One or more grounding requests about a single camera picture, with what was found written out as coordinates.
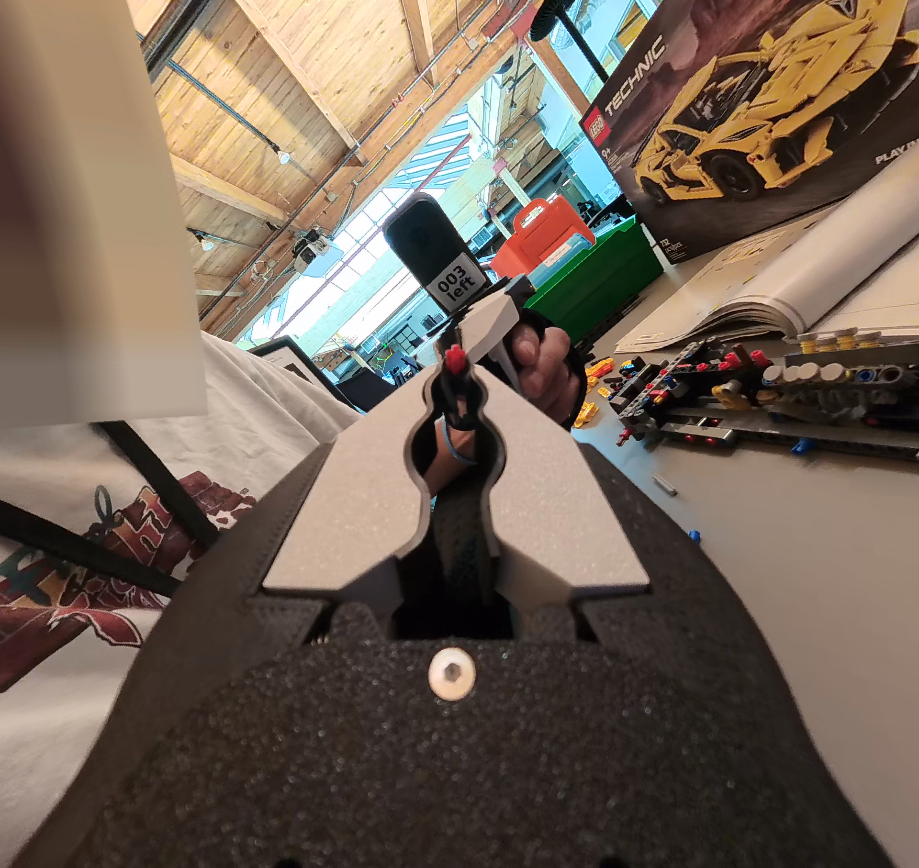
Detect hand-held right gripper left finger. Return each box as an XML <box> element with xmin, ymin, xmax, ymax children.
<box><xmin>262</xmin><ymin>363</ymin><xmax>449</xmax><ymax>641</ymax></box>

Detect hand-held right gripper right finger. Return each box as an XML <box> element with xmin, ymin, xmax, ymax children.
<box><xmin>467</xmin><ymin>364</ymin><xmax>653</xmax><ymax>641</ymax></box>

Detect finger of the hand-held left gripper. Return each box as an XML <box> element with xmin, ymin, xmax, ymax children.
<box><xmin>458</xmin><ymin>292</ymin><xmax>523</xmax><ymax>389</ymax></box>

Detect pile of yellow lego pieces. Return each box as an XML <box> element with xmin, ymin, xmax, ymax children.
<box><xmin>573</xmin><ymin>357</ymin><xmax>617</xmax><ymax>430</ymax></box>

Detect lego car chassis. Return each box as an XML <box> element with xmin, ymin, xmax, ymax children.
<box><xmin>606</xmin><ymin>330</ymin><xmax>919</xmax><ymax>463</ymax></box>

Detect white instruction booklet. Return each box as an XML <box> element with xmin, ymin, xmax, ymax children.
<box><xmin>614</xmin><ymin>165</ymin><xmax>919</xmax><ymax>356</ymax></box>

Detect person's left forearm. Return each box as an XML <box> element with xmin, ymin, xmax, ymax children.
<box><xmin>424</xmin><ymin>423</ymin><xmax>480</xmax><ymax>499</ymax></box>

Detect lego set box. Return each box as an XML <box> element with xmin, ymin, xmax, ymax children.
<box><xmin>578</xmin><ymin>0</ymin><xmax>919</xmax><ymax>266</ymax></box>

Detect person's left hand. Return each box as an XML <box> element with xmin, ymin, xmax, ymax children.
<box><xmin>512</xmin><ymin>323</ymin><xmax>577</xmax><ymax>425</ymax></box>

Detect light blue wrapped package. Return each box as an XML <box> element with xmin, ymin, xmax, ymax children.
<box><xmin>535</xmin><ymin>233</ymin><xmax>597</xmax><ymax>284</ymax></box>

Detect green plastic bin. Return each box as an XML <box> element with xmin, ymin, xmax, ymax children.
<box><xmin>520</xmin><ymin>216</ymin><xmax>665</xmax><ymax>345</ymax></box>

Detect blue wristband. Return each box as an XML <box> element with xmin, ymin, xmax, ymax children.
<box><xmin>440</xmin><ymin>419</ymin><xmax>480</xmax><ymax>468</ymax></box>

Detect white ceiling device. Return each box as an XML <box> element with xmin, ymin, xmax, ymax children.
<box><xmin>291</xmin><ymin>229</ymin><xmax>335</xmax><ymax>273</ymax></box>

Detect white cloth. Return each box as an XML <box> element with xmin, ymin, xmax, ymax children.
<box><xmin>0</xmin><ymin>330</ymin><xmax>363</xmax><ymax>862</ymax></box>

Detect black office chair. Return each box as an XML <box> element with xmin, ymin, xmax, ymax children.
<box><xmin>334</xmin><ymin>367</ymin><xmax>397</xmax><ymax>413</ymax></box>

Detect framed black white marker sign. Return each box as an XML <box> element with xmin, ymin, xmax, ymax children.
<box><xmin>247</xmin><ymin>335</ymin><xmax>360</xmax><ymax>413</ymax></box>

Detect black steel ceiling beam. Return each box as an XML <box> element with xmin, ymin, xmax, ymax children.
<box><xmin>140</xmin><ymin>0</ymin><xmax>252</xmax><ymax>83</ymax></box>

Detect black lego frame piece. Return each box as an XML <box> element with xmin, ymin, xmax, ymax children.
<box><xmin>571</xmin><ymin>292</ymin><xmax>647</xmax><ymax>356</ymax></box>

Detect black shoulder strap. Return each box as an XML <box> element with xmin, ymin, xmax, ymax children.
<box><xmin>0</xmin><ymin>422</ymin><xmax>220</xmax><ymax>598</ymax></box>

